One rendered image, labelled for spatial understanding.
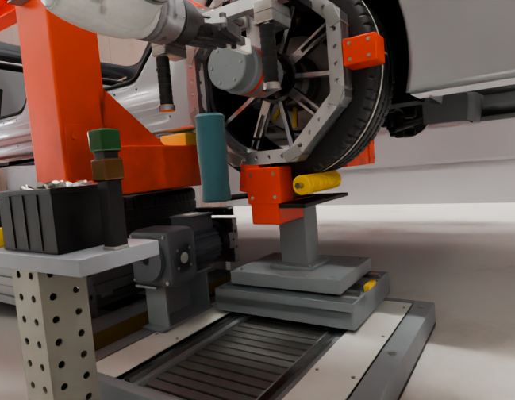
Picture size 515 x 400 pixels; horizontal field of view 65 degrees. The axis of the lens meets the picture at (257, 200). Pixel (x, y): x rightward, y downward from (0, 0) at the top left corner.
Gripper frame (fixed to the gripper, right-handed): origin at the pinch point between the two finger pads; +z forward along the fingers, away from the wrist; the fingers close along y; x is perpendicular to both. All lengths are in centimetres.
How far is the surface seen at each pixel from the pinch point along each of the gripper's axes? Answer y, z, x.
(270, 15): 2.2, 10.5, 7.8
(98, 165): -11.8, -28.2, -23.2
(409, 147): -59, 420, -17
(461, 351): 33, 52, -83
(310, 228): -12, 52, -48
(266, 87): -0.1, 9.8, -7.8
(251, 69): -10.8, 21.2, 0.1
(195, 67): -40, 33, 8
